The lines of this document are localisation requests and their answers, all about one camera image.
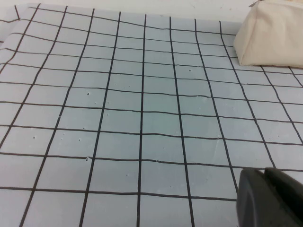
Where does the cream fabric pencil case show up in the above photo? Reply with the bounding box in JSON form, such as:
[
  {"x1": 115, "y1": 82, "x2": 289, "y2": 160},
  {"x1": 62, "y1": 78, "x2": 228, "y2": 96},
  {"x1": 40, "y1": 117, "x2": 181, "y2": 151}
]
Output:
[{"x1": 233, "y1": 0, "x2": 303, "y2": 68}]

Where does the white cloth with black grid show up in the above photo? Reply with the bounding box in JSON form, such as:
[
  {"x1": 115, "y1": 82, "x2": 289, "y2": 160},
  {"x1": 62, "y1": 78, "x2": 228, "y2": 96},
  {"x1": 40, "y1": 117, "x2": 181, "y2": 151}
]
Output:
[{"x1": 0, "y1": 3, "x2": 303, "y2": 227}]

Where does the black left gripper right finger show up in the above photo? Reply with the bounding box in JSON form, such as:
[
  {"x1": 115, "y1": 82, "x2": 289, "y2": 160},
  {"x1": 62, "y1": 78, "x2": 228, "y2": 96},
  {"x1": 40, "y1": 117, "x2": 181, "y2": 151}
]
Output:
[{"x1": 264, "y1": 166, "x2": 303, "y2": 227}]

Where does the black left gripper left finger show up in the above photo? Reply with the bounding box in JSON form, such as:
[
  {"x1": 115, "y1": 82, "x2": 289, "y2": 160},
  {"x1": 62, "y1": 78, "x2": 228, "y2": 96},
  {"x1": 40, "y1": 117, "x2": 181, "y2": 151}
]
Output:
[{"x1": 236, "y1": 167, "x2": 280, "y2": 227}]

